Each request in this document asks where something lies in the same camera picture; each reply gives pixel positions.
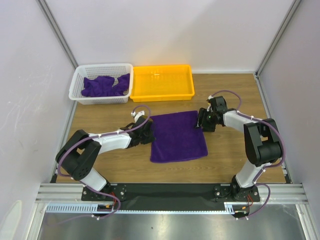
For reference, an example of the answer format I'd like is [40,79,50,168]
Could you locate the purple towel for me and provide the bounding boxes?
[150,110,208,164]
[81,73,130,98]

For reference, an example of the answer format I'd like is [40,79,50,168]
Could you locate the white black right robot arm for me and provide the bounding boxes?
[195,96,285,202]

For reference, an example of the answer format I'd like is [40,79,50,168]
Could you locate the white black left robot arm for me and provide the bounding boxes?
[55,115,155,200]

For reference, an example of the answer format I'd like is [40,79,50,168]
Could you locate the yellow plastic tray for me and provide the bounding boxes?
[130,64,195,103]

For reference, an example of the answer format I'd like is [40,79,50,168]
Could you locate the purple towel in basket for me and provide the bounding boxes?
[81,73,130,98]

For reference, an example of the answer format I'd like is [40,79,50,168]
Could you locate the white perforated plastic basket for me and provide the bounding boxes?
[68,63,134,105]

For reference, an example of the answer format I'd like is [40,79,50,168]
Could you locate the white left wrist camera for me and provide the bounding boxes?
[131,110,145,122]

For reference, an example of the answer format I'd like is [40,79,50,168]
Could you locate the white slotted cable duct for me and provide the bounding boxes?
[46,202,245,215]

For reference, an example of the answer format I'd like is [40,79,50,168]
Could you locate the aluminium frame rail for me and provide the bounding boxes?
[35,183,309,205]

